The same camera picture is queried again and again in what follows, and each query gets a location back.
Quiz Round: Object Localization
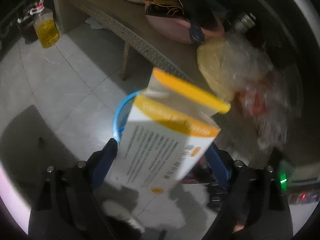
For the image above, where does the yellow and white box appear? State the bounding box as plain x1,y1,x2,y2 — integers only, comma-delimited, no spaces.
104,67,231,195

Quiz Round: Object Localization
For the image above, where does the pink plastic basin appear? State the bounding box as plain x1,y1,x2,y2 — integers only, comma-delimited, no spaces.
145,1,225,45

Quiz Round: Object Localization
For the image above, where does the metal cup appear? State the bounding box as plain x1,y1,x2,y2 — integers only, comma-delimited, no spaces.
234,12,257,32

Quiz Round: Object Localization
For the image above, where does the bag of yellow flatbread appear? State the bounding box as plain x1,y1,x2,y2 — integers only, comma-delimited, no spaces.
196,36,250,102

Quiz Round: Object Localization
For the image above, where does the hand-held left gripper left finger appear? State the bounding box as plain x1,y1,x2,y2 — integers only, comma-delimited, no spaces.
29,138,119,240

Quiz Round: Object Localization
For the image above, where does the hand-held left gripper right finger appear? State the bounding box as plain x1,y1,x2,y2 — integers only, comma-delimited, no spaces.
204,144,293,240

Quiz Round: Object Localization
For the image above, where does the blue plastic mesh basket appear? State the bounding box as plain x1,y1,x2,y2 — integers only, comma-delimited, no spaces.
112,91,144,143

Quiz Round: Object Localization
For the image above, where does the perforated wooden shelf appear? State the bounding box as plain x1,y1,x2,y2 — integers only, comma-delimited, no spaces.
52,0,250,135

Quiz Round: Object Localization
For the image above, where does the clear bag with red contents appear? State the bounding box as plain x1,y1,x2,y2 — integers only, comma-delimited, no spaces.
235,77,295,150

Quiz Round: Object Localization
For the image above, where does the white cloth on floor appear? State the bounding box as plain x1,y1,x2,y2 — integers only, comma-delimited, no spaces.
85,17,104,30

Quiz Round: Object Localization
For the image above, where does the yellow cooking oil bottle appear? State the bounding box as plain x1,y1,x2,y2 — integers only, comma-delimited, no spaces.
33,0,60,48

